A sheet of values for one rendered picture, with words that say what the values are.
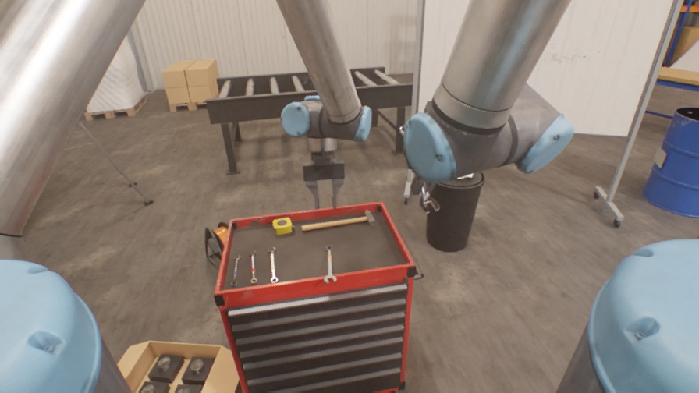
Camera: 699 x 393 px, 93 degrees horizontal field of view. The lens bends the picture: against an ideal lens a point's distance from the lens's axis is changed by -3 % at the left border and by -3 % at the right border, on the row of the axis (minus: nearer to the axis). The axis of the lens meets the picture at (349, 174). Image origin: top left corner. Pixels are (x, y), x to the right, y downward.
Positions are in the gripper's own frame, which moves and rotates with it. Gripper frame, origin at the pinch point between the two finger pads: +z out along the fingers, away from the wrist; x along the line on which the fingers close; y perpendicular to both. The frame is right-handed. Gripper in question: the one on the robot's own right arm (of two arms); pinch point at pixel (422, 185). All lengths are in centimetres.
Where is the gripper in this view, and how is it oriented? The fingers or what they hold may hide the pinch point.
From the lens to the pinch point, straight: 80.0
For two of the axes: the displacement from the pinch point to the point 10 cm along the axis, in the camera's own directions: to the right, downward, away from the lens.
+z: -1.6, 6.4, 7.5
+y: 1.3, 7.7, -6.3
